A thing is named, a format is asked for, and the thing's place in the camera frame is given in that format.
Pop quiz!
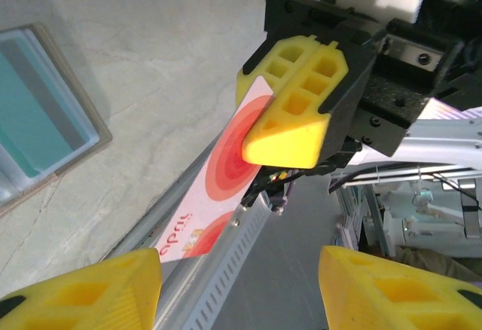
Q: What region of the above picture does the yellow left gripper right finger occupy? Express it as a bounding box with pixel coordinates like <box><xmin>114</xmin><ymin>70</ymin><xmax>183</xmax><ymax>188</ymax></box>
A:
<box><xmin>319</xmin><ymin>244</ymin><xmax>482</xmax><ymax>330</ymax></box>

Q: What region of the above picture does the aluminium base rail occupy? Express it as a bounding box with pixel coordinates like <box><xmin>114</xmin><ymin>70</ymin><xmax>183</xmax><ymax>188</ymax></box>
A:
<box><xmin>99</xmin><ymin>130</ymin><xmax>272</xmax><ymax>330</ymax></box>

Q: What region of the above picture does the white background machine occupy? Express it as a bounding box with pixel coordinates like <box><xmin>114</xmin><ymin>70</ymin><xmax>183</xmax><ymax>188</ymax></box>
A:
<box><xmin>361</xmin><ymin>182</ymin><xmax>453</xmax><ymax>259</ymax></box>

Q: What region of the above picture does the red circles card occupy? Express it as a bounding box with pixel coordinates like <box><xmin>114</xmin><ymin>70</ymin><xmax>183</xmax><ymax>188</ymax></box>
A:
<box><xmin>157</xmin><ymin>75</ymin><xmax>279</xmax><ymax>264</ymax></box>

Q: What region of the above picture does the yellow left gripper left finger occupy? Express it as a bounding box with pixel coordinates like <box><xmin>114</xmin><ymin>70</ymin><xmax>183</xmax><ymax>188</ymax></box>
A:
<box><xmin>0</xmin><ymin>246</ymin><xmax>164</xmax><ymax>330</ymax></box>

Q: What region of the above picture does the teal card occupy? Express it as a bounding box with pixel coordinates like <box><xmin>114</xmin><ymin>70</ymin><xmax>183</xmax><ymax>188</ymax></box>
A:
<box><xmin>0</xmin><ymin>38</ymin><xmax>90</xmax><ymax>179</ymax></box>

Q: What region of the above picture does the small black control board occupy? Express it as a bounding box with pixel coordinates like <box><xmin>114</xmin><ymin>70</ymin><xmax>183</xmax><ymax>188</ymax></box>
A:
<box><xmin>240</xmin><ymin>167</ymin><xmax>298</xmax><ymax>216</ymax></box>

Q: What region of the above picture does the grey slotted cable duct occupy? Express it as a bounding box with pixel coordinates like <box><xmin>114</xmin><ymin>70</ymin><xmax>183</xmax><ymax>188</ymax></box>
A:
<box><xmin>154</xmin><ymin>194</ymin><xmax>274</xmax><ymax>330</ymax></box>

